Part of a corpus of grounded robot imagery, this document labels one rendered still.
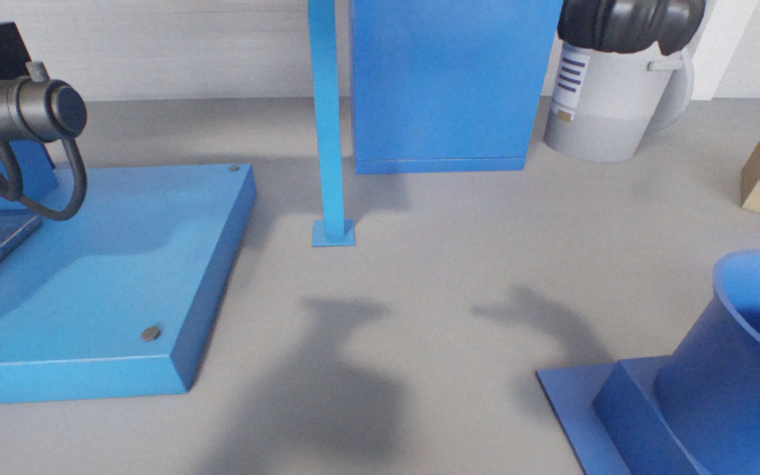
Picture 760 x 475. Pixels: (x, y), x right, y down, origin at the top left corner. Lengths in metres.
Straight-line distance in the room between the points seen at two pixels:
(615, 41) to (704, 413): 1.43
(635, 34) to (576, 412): 1.39
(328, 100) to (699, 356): 0.87
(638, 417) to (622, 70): 1.40
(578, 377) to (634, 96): 1.30
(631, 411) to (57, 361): 1.00
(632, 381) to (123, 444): 0.88
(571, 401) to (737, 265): 0.37
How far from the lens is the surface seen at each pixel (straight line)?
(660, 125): 2.35
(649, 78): 1.93
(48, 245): 1.25
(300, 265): 1.10
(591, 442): 0.85
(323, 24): 0.97
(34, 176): 1.51
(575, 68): 1.93
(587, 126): 1.94
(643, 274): 1.31
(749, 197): 1.93
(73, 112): 0.90
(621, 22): 1.82
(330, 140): 1.04
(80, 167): 0.93
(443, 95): 1.52
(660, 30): 1.88
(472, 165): 1.65
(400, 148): 1.55
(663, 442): 0.76
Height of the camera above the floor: 0.69
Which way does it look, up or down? 35 degrees down
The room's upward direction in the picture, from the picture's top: 1 degrees clockwise
